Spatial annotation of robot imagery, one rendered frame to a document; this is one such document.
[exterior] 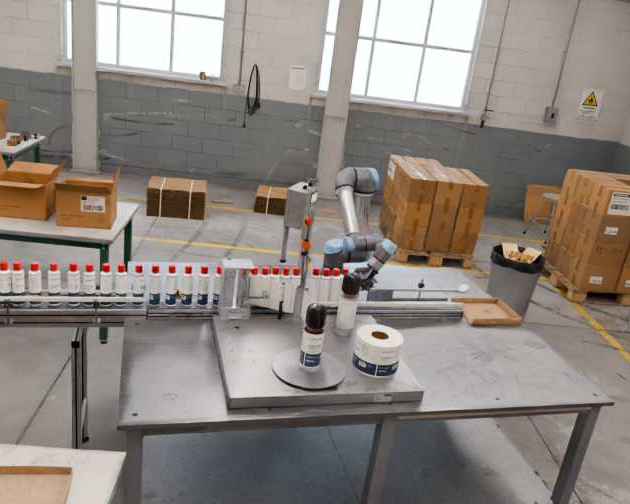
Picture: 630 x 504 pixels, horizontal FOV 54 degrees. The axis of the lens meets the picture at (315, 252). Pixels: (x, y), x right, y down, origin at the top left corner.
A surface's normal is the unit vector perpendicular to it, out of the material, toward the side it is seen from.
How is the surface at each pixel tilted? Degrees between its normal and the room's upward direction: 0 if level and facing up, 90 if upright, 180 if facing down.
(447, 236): 88
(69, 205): 90
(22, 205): 90
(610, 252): 90
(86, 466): 0
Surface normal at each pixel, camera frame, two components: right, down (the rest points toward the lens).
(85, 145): 0.05, 0.36
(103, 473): 0.12, -0.93
